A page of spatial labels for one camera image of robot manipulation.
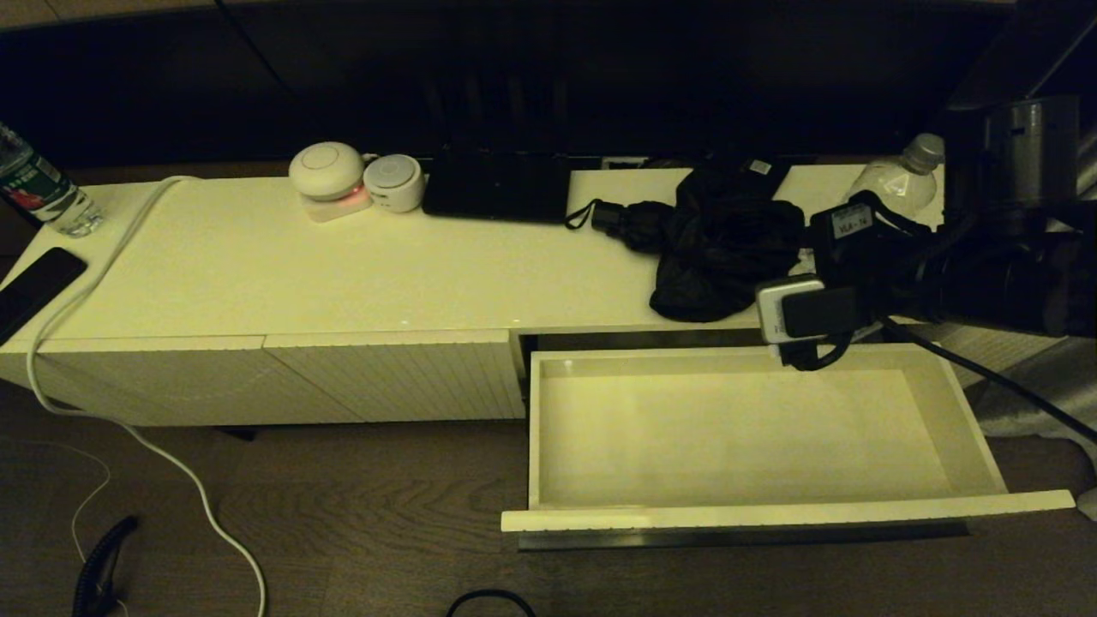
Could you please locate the small black set-top box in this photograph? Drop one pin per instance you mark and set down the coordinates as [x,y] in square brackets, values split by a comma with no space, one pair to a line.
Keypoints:
[758,168]

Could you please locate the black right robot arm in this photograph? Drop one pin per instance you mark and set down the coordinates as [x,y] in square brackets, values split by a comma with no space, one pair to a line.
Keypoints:
[1003,283]

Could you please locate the white flat charging base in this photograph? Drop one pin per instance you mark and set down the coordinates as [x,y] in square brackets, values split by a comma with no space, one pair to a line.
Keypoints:
[337,211]

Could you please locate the white power strip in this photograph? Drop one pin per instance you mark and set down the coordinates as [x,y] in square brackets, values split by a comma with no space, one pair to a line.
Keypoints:
[624,162]

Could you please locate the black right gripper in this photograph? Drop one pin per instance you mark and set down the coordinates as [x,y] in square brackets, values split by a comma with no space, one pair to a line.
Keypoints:
[887,270]

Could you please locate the black smartphone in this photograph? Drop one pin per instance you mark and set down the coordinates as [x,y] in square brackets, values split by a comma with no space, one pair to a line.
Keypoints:
[34,287]

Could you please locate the black umbrella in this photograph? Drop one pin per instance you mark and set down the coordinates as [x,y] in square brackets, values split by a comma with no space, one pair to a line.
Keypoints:
[720,257]

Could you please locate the white dome shaped device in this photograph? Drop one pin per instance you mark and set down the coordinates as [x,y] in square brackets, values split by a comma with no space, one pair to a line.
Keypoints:
[326,171]

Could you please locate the large black box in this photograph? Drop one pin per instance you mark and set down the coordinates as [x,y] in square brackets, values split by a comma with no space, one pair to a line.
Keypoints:
[497,193]

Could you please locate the small white round speaker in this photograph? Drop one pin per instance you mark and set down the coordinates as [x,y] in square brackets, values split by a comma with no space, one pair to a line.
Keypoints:
[392,182]

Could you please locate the white low cabinet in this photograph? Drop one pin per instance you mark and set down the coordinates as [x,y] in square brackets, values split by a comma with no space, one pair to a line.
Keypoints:
[343,274]

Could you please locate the clear water bottle grey cap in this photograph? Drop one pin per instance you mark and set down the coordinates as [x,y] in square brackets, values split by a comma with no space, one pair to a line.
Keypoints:
[900,184]

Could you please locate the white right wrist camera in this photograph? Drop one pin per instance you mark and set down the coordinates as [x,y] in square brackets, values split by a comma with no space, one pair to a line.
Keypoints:
[776,313]

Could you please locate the water bottle with green label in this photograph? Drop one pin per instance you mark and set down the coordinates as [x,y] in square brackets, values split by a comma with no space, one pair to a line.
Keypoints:
[34,184]

